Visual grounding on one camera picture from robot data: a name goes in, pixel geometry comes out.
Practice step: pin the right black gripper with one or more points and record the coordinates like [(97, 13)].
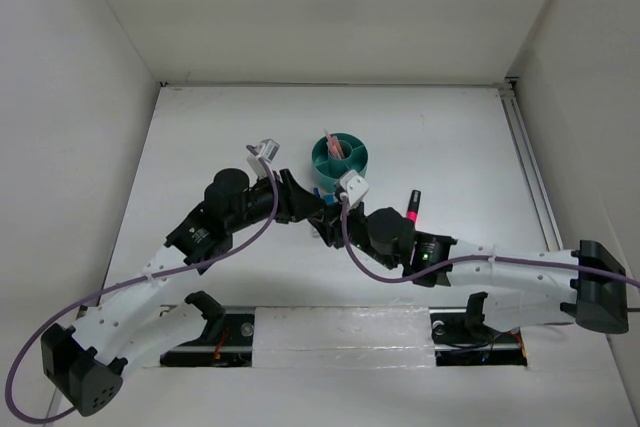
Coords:
[(330, 225)]

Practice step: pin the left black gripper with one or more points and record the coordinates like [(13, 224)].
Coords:
[(294, 203)]

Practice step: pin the pink purple pen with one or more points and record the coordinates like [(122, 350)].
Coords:
[(334, 149)]

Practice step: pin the red pink pen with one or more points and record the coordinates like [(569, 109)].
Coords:
[(330, 139)]

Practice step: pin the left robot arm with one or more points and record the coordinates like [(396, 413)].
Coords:
[(167, 306)]

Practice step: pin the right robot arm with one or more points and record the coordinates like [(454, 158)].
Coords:
[(586, 286)]

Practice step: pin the teal round compartment organizer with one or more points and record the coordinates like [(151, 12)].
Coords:
[(327, 169)]

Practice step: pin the black pink highlighter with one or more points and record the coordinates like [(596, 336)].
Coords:
[(413, 206)]

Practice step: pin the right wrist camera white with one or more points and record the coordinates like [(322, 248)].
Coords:
[(351, 187)]

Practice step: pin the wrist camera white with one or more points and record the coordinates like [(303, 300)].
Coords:
[(261, 156), (351, 187)]

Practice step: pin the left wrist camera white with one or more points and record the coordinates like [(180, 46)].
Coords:
[(261, 156)]

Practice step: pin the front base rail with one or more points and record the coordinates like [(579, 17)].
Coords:
[(361, 338)]

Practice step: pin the aluminium rail right side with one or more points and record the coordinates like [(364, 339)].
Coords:
[(529, 166)]

